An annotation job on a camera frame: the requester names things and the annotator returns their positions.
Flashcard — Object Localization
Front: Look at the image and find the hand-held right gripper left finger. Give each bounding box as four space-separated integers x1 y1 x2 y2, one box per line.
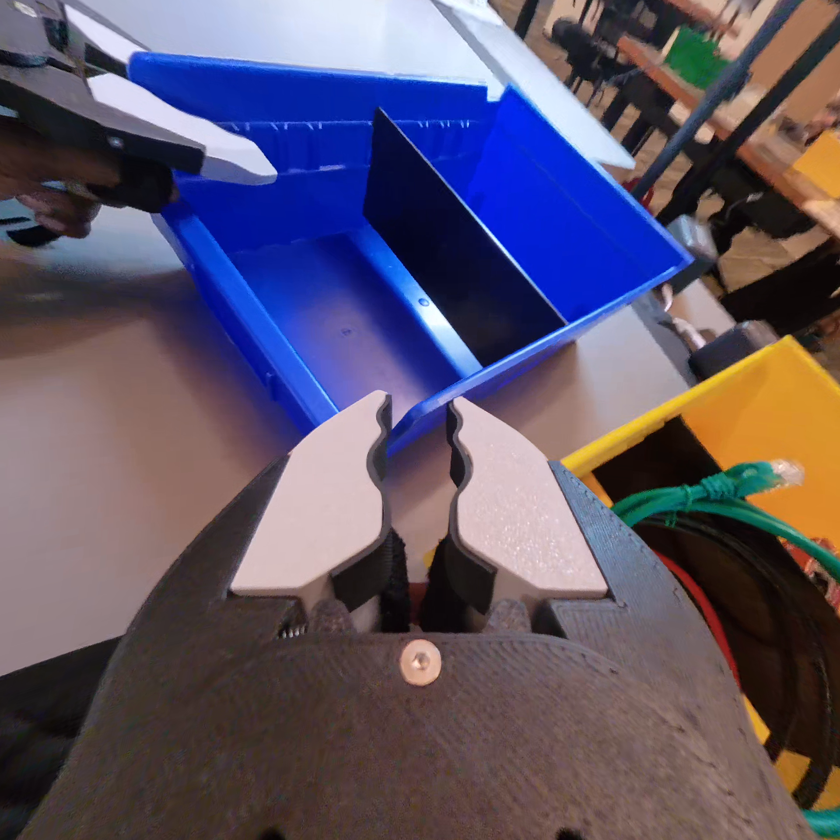
230 390 393 614

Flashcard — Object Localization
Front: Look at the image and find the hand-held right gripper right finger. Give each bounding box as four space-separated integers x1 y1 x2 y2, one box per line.
446 397 610 601

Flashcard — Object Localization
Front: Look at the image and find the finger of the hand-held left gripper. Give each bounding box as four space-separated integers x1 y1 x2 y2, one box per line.
87 72 279 187
64 5 151 77

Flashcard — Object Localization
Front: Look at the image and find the green ethernet cable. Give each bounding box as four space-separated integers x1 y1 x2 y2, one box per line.
610 459 840 840

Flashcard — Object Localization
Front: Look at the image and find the black ethernet cable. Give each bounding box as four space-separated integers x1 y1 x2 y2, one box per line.
630 515 840 811

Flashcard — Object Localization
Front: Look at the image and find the yellow plastic bin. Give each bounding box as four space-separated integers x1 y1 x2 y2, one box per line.
561 336 840 815

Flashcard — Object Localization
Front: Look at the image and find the blue plastic bin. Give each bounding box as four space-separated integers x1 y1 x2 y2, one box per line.
128 51 695 455

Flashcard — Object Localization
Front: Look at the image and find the grey desk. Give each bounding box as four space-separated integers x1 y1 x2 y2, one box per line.
0 197 736 677

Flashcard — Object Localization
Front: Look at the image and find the person's left hand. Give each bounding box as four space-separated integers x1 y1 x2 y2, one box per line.
0 118 122 240

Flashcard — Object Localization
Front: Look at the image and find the large grey power box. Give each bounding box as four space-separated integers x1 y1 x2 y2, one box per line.
689 322 782 382

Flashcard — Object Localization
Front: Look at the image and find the small grey power box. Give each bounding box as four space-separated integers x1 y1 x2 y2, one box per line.
666 217 719 265

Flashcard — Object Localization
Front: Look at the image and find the wooden office table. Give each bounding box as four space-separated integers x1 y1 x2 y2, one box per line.
617 33 840 237

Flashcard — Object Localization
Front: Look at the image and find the small yellow bin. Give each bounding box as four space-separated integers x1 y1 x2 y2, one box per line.
791 131 840 198

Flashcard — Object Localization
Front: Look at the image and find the studio light on stand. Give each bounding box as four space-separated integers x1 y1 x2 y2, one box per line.
630 0 840 224

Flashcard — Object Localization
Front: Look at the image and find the green plastic bin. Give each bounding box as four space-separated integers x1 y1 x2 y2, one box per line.
663 26 732 89

